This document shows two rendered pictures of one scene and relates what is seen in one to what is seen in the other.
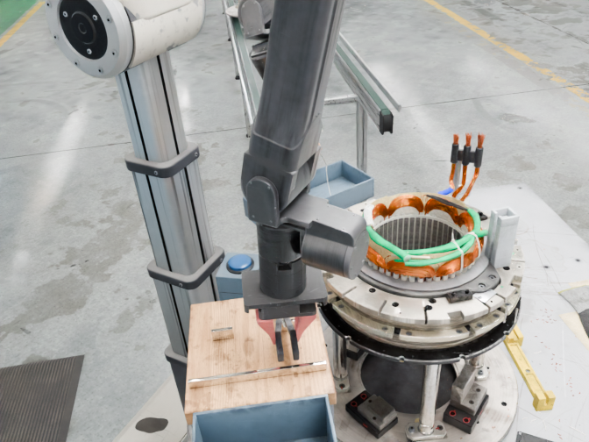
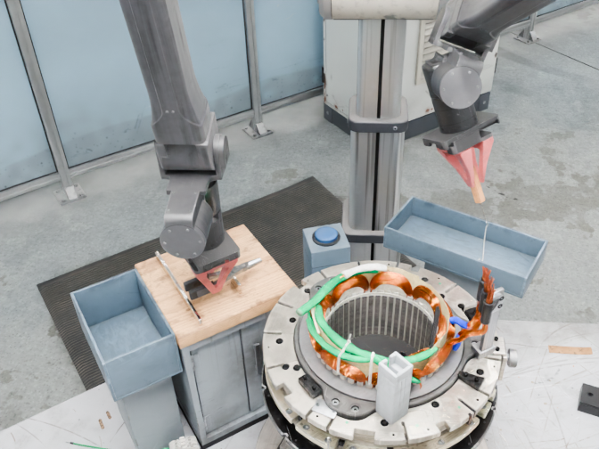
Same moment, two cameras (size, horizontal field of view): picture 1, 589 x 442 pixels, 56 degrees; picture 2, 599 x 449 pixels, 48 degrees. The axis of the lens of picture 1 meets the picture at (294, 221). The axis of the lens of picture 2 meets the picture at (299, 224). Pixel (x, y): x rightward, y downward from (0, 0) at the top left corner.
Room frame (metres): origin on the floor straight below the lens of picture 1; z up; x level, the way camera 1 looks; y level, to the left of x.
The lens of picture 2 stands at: (0.34, -0.71, 1.78)
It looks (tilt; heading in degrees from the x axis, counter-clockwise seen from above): 38 degrees down; 65
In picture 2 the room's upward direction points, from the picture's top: 2 degrees counter-clockwise
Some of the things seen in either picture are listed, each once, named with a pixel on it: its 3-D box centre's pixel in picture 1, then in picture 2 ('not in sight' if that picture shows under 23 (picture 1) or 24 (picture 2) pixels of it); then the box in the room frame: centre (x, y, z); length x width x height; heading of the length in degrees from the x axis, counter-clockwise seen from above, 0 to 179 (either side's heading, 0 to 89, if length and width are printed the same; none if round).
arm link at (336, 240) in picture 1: (313, 216); (191, 193); (0.51, -0.02, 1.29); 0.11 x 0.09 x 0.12; 59
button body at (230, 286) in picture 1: (248, 317); (326, 289); (0.76, 0.10, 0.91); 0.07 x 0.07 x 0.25; 76
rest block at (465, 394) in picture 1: (469, 389); not in sight; (0.61, -0.27, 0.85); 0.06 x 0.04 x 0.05; 140
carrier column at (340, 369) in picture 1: (339, 339); not in sight; (0.69, -0.06, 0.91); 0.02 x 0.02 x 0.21
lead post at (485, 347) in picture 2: (454, 178); (488, 321); (0.80, -0.27, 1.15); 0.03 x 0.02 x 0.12; 0
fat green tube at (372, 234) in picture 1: (380, 233); (337, 286); (0.66, -0.13, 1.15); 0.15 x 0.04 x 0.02; 8
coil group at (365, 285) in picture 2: not in sight; (349, 289); (0.69, -0.11, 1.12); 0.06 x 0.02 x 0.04; 8
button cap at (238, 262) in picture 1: (239, 261); (325, 234); (0.76, 0.10, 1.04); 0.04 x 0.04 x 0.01
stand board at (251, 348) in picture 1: (257, 349); (214, 281); (0.54, 0.07, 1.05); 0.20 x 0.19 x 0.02; 4
